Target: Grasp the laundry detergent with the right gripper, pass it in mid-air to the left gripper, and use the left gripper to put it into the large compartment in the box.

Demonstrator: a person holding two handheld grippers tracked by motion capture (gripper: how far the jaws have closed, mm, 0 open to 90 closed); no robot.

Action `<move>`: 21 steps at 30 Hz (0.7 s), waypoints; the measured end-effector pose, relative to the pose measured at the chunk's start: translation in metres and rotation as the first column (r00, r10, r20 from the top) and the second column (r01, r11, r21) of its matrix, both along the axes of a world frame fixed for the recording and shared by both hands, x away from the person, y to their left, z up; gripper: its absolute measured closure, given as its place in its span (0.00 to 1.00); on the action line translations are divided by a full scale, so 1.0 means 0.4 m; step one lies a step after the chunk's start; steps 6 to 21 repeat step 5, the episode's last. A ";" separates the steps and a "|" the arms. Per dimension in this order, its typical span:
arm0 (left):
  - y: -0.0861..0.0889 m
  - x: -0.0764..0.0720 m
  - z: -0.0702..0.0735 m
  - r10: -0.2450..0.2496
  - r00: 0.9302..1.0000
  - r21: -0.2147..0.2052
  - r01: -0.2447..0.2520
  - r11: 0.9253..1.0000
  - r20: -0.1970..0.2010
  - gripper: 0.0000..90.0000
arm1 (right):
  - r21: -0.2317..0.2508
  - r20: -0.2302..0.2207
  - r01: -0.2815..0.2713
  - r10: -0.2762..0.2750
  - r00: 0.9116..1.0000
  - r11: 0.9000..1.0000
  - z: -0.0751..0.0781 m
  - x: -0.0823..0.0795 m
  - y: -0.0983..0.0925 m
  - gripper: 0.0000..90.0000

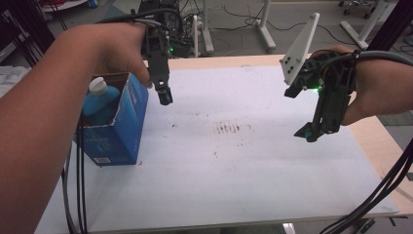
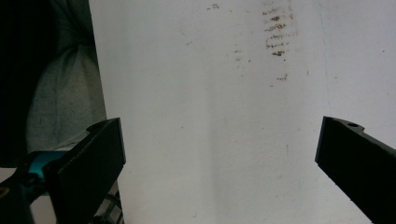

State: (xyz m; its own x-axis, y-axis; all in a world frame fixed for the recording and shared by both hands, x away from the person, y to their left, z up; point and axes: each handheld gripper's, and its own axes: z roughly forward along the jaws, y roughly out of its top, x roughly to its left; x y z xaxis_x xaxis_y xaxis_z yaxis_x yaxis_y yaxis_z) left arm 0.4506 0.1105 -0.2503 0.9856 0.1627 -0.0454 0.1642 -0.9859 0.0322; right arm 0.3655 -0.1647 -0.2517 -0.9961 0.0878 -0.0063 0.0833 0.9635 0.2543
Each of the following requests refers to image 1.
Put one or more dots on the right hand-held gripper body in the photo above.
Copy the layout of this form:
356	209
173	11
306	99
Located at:
332	104

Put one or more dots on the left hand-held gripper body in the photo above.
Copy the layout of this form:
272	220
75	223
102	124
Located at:
159	61

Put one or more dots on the blue cardboard box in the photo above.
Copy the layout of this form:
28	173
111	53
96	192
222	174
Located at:
126	136

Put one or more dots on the blue detergent bottle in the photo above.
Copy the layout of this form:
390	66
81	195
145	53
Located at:
100	104

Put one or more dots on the person's right hand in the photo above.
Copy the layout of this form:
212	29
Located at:
370	91

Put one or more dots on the person's left hand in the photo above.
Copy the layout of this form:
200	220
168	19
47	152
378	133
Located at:
117	48

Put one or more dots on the black computer tower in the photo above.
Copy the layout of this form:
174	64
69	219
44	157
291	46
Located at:
178	42
146	6

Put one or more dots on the blue cup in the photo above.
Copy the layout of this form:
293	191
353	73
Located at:
93	3

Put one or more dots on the white table mat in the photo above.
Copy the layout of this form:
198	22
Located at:
227	182

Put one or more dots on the black round stool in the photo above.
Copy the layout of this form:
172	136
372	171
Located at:
355	8

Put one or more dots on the wooden desk with white legs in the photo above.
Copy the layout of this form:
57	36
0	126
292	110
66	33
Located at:
268	29

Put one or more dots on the small dark table clamp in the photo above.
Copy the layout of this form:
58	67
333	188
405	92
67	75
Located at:
409	176

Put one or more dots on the round white table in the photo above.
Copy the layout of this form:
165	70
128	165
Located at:
61	5

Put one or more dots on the white cloth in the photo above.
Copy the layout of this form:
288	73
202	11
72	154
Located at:
6	81

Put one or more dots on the white table leg frame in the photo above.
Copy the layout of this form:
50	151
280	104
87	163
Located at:
367	26

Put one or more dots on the black frame post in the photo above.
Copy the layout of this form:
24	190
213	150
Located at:
396	22
29	29

